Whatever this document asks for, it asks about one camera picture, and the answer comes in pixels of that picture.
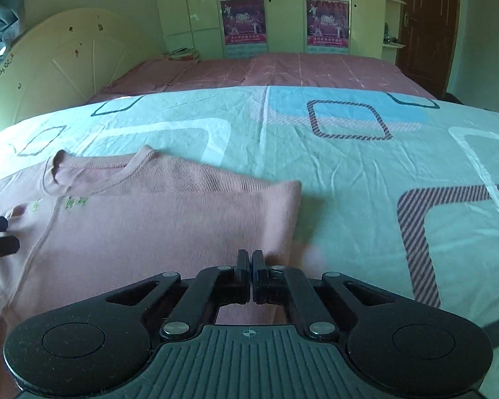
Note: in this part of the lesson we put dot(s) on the pink striped bedsheet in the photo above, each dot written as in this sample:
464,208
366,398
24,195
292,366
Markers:
266,70

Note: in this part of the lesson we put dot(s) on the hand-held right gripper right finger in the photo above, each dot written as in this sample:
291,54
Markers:
256,269

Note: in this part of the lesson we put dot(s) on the purple wall poster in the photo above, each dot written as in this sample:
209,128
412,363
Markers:
243,21
327,21

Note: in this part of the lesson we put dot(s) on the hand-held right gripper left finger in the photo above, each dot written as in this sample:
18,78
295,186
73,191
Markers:
243,269

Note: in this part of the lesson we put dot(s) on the pink ribbed shirt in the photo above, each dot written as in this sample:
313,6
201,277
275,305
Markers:
129,232

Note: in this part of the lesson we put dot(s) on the light green wardrobe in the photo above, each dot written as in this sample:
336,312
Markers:
270,8

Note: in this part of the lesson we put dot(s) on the patterned light blue bedsheet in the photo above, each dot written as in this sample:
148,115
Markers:
316,166

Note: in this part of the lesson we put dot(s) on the stack of books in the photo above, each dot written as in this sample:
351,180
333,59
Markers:
183,55

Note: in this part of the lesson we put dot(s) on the cream bed headboard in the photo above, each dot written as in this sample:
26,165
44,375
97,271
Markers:
62,62

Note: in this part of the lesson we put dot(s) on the brown wooden door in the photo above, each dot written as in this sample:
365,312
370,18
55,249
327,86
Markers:
428,29

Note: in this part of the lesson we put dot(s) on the corner wall shelf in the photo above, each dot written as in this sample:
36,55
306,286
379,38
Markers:
394,20

